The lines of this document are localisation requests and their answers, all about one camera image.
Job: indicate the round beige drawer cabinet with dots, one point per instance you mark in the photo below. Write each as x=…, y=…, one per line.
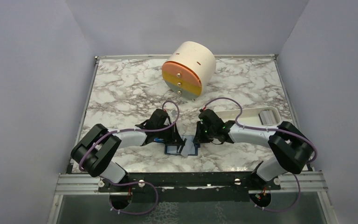
x=189, y=69

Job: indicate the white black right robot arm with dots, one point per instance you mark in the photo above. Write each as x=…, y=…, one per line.
x=291, y=149

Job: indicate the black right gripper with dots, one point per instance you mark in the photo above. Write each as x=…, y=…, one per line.
x=199, y=138

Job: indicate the white rectangular plastic tray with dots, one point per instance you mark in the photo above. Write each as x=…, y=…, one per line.
x=249, y=117

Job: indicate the small blue plastic box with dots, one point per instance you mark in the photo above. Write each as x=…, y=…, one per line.
x=158, y=140

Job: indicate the blue card holder wallet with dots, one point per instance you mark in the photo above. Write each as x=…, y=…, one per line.
x=175, y=150

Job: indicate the stack of white cards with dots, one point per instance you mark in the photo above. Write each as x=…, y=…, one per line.
x=267, y=118

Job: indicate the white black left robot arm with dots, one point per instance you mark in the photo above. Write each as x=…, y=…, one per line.
x=95, y=151

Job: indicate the black metal base rail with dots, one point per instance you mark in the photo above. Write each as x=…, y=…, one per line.
x=187, y=187

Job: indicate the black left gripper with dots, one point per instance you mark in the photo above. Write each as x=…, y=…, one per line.
x=175, y=138

